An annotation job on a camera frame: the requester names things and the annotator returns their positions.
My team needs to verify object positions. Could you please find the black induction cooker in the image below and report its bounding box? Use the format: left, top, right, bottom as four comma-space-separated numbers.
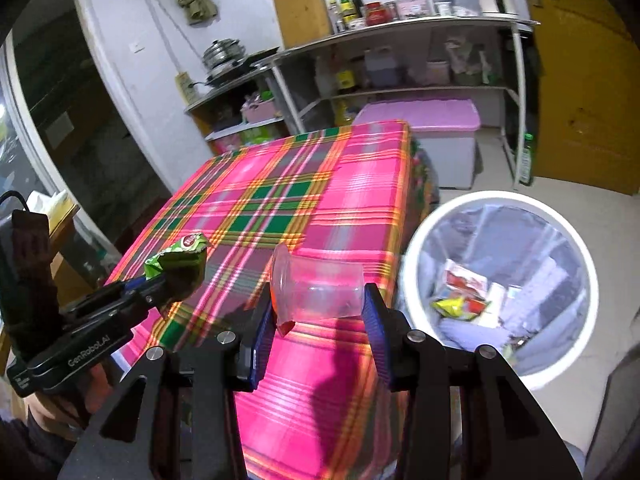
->
205, 47, 280, 87

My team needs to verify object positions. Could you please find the wooden cutting board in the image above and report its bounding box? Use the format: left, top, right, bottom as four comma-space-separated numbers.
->
272, 0, 333, 49

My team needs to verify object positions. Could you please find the red lidded jar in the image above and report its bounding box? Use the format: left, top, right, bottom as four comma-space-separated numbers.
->
363, 1, 392, 26

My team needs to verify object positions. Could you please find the dark sauce bottle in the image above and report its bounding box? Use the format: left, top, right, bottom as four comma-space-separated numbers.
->
352, 0, 366, 18

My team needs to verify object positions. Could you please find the white trash bin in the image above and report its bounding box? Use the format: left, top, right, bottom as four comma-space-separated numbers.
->
395, 191, 600, 391

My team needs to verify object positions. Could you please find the pink plastic basket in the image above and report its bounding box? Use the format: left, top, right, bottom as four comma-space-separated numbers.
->
241, 99, 280, 124

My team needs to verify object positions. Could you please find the green floor bottle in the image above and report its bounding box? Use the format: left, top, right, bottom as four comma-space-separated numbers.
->
518, 132, 535, 186

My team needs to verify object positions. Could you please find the green glass bottle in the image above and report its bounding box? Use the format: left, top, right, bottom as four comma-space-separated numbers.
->
338, 0, 358, 28

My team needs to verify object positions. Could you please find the power strip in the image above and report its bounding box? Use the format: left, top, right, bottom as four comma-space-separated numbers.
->
175, 72, 200, 105

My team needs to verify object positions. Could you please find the pink lidded storage box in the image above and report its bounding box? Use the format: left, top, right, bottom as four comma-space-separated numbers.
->
354, 99, 480, 190

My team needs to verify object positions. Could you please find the clear plastic bottle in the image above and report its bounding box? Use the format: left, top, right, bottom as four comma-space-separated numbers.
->
328, 0, 345, 35

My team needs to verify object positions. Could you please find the person's left hand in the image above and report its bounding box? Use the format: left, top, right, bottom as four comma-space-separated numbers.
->
24, 364, 113, 442

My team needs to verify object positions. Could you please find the steel steamer pot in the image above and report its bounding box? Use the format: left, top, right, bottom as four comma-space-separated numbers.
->
202, 38, 245, 70

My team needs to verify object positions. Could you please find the pink plaid tablecloth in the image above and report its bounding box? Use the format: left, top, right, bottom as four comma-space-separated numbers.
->
113, 119, 431, 479

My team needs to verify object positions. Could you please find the wooden side shelf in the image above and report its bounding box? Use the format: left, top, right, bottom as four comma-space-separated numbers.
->
186, 67, 291, 155

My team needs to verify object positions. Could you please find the yellow wooden door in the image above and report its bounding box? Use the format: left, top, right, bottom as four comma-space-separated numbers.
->
526, 0, 639, 195

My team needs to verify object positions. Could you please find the clear plastic cup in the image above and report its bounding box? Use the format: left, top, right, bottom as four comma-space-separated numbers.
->
269, 244, 364, 330

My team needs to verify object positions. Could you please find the green snack bag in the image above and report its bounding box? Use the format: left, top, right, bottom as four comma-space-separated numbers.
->
143, 233, 209, 304

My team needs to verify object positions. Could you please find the metal kitchen shelf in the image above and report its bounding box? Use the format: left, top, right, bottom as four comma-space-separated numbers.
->
255, 14, 539, 186

